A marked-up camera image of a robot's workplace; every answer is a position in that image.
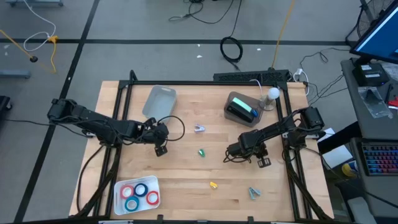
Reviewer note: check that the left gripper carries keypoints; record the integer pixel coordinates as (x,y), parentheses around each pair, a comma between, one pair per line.
(158,133)

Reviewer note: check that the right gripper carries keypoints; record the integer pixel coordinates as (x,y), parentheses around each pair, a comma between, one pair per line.
(248,151)

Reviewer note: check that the black stapler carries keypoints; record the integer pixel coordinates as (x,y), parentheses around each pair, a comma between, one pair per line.
(239,113)

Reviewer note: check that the purple staple remover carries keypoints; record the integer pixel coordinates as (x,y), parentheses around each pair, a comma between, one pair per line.
(197,127)

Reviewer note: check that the grey staple remover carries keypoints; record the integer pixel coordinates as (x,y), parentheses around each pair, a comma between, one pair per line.
(252,193)

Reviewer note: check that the green staple remover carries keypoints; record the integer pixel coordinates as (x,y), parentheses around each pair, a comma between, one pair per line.
(201,152)

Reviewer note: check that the mint green stapler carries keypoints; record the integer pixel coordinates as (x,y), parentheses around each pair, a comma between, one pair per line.
(242,104)

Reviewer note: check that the yellow staple remover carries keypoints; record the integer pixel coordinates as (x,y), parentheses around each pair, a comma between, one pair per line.
(213,185)

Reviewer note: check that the dark blue tape roll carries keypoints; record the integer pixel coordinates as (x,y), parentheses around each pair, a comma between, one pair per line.
(136,190)

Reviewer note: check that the red tape roll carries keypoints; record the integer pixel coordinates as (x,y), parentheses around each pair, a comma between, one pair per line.
(147,198)

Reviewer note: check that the pink tape roll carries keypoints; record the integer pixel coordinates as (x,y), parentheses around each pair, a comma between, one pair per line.
(121,192)

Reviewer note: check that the teal tape roll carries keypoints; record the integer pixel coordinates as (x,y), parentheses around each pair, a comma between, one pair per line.
(126,204)

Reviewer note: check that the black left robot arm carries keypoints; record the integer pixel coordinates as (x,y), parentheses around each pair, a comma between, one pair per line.
(93,123)

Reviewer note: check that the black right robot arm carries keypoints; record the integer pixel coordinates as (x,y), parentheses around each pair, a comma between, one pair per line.
(280,127)

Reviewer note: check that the grey plastic bin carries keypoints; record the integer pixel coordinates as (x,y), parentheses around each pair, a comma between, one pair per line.
(158,104)

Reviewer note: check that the white plastic tray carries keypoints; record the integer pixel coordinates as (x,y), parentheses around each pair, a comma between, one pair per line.
(152,182)

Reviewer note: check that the brown translucent plastic bin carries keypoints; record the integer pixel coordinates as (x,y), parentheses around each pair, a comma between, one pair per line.
(227,104)

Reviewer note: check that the white bulb table lamp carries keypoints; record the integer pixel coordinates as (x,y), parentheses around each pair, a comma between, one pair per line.
(273,92)

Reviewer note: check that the black perforated metal box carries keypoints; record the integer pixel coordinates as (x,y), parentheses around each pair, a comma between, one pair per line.
(248,76)

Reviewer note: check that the white paper sheet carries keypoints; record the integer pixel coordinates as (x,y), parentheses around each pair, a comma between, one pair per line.
(337,156)

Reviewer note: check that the backlit computer keyboard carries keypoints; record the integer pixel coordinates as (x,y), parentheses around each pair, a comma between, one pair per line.
(381,158)

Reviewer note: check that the clear plastic bag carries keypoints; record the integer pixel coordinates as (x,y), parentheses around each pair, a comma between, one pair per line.
(373,102)

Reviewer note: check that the grey desk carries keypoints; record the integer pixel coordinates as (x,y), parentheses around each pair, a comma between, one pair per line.
(385,130)

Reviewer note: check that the black mini computer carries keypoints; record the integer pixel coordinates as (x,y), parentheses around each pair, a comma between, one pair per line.
(370,74)

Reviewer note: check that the red hand tool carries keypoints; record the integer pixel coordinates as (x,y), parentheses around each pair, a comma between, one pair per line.
(393,102)

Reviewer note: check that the grey metal cart base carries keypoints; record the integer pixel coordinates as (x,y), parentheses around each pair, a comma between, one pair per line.
(14,74)
(34,3)

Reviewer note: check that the black caster base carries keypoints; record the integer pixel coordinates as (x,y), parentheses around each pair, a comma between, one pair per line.
(3,105)

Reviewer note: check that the computer monitor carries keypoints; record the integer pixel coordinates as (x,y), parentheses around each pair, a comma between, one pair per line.
(379,37)

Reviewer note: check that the black floor fan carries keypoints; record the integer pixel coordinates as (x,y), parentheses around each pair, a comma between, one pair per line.
(365,21)

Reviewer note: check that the black aluminium table frame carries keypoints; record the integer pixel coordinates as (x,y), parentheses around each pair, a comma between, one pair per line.
(186,82)

